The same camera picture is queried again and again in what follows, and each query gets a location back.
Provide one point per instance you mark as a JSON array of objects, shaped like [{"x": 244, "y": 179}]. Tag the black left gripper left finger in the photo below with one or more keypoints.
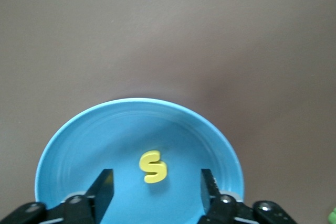
[{"x": 103, "y": 195}]

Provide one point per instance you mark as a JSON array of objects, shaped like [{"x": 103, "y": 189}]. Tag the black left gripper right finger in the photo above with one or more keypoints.
[{"x": 210, "y": 195}]

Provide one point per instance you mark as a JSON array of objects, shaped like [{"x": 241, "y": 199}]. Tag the yellow foam letter S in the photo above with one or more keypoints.
[{"x": 153, "y": 167}]

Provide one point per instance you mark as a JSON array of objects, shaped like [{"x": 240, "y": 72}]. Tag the green foam letter u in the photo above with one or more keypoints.
[{"x": 333, "y": 216}]

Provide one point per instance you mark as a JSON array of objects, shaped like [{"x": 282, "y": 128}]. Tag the blue round plate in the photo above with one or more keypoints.
[{"x": 131, "y": 129}]

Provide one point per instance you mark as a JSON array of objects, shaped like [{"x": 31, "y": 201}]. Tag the brown table cloth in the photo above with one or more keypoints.
[{"x": 168, "y": 24}]

